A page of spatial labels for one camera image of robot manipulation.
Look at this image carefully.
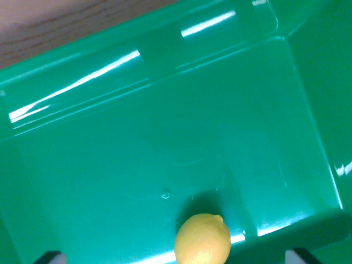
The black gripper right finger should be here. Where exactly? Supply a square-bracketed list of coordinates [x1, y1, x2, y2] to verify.
[285, 247, 321, 264]

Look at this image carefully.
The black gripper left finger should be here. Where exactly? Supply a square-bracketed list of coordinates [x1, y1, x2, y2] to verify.
[33, 250, 68, 264]

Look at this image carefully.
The yellow lemon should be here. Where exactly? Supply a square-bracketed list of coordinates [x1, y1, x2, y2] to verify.
[174, 213, 232, 264]

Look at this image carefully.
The green plastic bin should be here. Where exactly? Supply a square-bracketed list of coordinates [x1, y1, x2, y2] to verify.
[0, 0, 352, 264]

